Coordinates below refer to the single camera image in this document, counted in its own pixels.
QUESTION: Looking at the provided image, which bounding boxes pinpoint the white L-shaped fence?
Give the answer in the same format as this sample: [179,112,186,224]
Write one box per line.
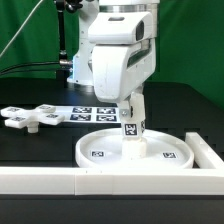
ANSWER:
[0,132,224,195]

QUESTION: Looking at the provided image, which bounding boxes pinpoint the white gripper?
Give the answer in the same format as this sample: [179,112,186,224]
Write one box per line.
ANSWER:
[92,39,156,117]

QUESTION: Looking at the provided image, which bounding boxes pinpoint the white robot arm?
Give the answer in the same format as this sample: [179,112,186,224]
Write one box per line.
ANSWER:
[68,0,160,118]

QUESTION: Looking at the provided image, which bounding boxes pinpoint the black cable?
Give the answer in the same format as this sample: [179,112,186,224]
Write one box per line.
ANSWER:
[0,60,73,77]

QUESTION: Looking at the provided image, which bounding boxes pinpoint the grey cable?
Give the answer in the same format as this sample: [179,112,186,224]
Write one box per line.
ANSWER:
[0,0,45,58]

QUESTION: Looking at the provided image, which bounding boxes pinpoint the white marker sheet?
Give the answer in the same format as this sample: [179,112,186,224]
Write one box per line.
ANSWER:
[56,106,120,123]

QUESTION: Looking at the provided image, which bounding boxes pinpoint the black camera stand pole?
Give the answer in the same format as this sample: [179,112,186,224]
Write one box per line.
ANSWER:
[53,0,83,80]

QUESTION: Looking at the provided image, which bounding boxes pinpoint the white round table top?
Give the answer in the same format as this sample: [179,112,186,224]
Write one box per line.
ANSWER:
[75,128,194,170]

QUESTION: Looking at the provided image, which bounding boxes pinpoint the white cross-shaped table base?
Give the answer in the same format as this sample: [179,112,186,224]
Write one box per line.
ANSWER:
[0,104,65,134]

